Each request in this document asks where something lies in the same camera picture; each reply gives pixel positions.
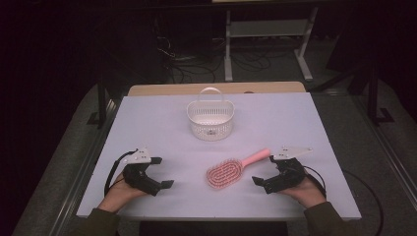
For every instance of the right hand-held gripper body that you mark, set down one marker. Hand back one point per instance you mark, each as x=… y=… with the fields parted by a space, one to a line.
x=286 y=173

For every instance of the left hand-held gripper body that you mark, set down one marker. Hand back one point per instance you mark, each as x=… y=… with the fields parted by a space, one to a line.
x=139 y=177

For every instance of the person's left hand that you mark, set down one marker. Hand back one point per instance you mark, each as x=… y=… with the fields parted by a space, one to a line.
x=119 y=195

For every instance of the person's right hand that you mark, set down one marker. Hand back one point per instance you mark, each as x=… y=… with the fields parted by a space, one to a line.
x=306 y=193

